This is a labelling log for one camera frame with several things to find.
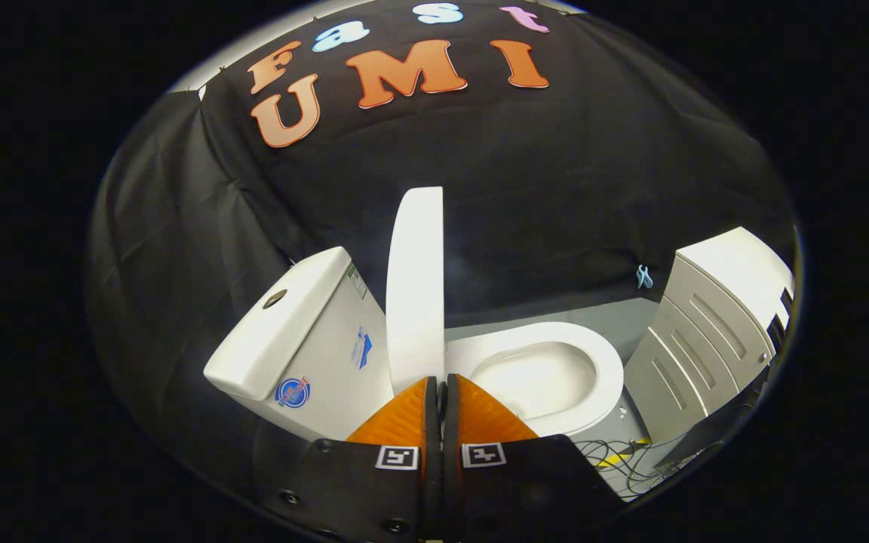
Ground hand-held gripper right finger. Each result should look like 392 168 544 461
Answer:
442 373 628 542

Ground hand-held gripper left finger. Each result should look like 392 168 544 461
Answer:
253 375 439 542

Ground white toilet lid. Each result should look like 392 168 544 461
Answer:
385 186 447 394

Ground white toilet tank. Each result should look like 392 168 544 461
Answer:
203 247 395 442

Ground yellow black floor tape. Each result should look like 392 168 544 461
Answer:
597 437 650 468

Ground black backdrop cloth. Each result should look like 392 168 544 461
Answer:
86 0 797 483

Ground white drawer cabinet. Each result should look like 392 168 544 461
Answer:
623 226 795 446

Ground tangled black cables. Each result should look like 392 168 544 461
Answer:
574 434 707 499

